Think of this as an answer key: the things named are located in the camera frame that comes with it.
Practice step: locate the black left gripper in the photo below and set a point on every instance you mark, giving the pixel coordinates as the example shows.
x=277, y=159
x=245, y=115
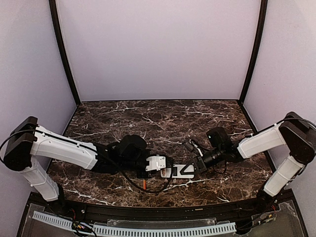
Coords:
x=142, y=173

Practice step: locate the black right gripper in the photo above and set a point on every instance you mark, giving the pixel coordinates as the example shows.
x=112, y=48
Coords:
x=200, y=167

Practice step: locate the white remote control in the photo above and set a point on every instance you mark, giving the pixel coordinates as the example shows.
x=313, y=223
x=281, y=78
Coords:
x=176, y=174

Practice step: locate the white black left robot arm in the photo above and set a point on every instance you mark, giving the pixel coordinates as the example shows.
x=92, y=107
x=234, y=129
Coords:
x=29, y=140

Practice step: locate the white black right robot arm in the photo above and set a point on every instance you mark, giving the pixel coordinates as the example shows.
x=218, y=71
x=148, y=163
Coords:
x=294, y=132

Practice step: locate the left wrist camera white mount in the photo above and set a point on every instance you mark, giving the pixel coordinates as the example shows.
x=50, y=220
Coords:
x=158, y=162

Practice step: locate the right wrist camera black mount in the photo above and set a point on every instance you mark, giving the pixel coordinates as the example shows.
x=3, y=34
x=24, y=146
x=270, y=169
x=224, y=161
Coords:
x=193, y=147

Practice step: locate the black front rail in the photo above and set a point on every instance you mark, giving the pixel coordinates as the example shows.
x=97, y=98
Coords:
x=238, y=211

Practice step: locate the white slotted cable duct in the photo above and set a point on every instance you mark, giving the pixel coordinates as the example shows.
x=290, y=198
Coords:
x=120, y=228

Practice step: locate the black corner frame post right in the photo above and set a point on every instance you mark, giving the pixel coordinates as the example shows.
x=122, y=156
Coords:
x=255, y=50

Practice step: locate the black corner frame post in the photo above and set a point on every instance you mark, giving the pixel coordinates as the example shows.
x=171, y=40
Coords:
x=255, y=50
x=62, y=51

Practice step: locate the black corner frame post left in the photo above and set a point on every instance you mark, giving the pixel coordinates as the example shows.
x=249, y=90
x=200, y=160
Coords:
x=62, y=51

